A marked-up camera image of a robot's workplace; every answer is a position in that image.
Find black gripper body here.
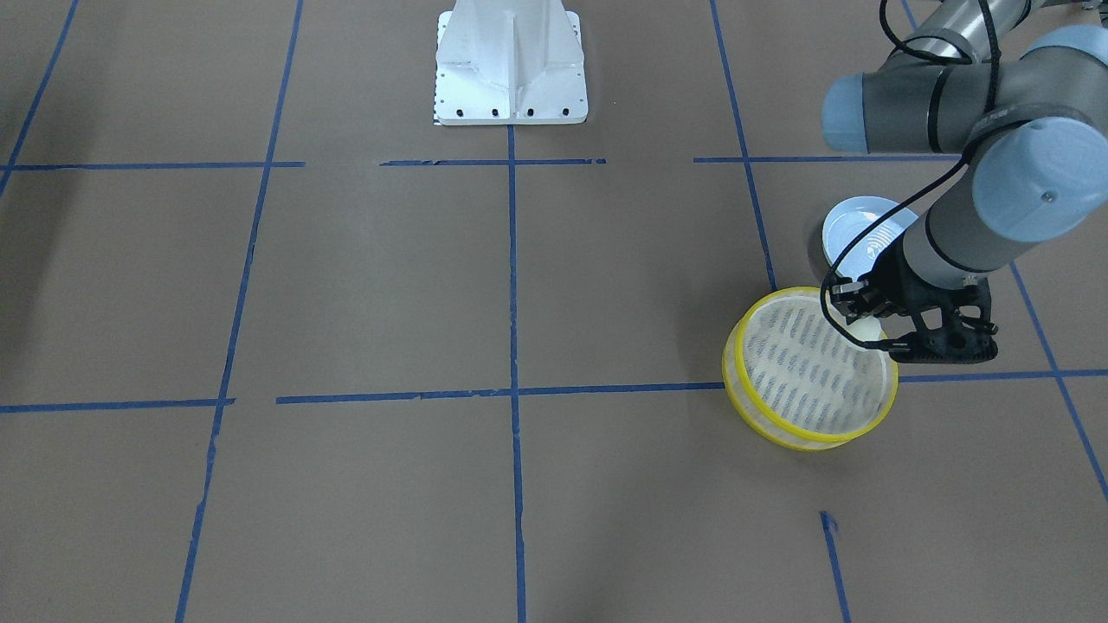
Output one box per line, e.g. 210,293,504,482
866,246,942,318

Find white steamed bun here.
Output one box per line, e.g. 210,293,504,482
847,317,886,343

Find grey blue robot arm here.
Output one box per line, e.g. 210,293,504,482
821,1,1105,321

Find yellow rimmed steamer basket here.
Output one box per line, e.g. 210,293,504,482
721,286,899,451

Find light blue round plate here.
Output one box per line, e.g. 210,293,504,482
821,195,919,280

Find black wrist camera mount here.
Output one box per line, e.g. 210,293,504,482
886,279,1001,364

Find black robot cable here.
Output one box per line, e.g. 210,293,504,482
819,0,1032,351

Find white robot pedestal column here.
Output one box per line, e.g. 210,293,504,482
433,1,589,126

